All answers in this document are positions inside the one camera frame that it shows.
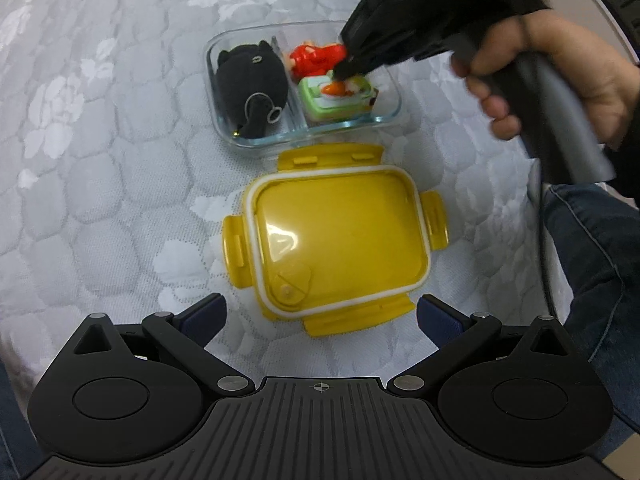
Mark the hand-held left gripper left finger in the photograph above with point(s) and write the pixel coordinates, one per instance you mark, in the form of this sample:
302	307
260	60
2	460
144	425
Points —
207	311

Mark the grey ribbed radiator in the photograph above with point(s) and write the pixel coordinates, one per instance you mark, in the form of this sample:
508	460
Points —
617	5

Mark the yellow plastic container lid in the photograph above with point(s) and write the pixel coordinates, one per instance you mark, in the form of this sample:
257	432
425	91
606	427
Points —
340	230

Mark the white quilted floral mattress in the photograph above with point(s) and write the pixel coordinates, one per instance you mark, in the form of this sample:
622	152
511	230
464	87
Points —
125	135

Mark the person's right hand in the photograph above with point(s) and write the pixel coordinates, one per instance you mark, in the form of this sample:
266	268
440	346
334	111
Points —
595	75

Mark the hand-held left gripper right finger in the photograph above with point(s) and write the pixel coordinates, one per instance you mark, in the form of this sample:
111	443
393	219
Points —
440	317

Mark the clear glass divided container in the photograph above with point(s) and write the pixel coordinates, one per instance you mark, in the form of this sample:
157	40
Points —
390	105

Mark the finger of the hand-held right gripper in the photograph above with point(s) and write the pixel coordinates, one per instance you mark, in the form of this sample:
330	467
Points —
350	69

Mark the person's right forearm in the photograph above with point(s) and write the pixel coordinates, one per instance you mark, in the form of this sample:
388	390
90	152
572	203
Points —
631	135

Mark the person's blue jeans leg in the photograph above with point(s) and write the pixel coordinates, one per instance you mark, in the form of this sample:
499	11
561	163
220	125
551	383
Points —
600	260

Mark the red hooded figure doll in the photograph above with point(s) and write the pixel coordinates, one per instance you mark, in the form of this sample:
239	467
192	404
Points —
315	60

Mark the pink and green block toy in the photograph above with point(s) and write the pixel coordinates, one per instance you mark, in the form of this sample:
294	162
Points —
320	107

